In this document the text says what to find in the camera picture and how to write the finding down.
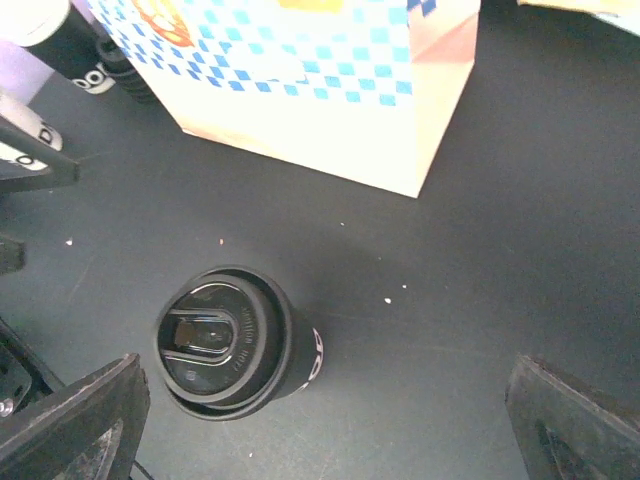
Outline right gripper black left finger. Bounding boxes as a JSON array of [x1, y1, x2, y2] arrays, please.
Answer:
[[1, 353, 150, 479]]

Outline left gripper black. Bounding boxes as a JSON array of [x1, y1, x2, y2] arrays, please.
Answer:
[[0, 233, 65, 418]]

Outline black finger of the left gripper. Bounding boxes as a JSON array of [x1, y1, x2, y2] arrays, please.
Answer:
[[1, 119, 80, 195]]

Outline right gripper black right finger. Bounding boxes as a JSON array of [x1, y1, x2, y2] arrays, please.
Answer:
[[505, 355, 639, 479]]

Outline blue checkered paper bag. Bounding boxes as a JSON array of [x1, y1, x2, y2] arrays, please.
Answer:
[[90, 1, 480, 198]]

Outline black coffee cup lids stack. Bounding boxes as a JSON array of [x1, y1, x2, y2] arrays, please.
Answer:
[[96, 35, 158, 104]]

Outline near paper cup stack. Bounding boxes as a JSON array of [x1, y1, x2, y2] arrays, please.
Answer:
[[1, 89, 63, 173]]

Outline paper cup stack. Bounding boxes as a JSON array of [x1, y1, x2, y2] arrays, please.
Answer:
[[1, 0, 115, 95], [1, 89, 63, 173]]

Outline far paper cup stack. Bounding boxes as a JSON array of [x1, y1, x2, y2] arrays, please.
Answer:
[[1, 0, 115, 95]]

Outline light blue flat paper bag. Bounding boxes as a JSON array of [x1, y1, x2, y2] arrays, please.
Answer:
[[518, 0, 639, 36]]

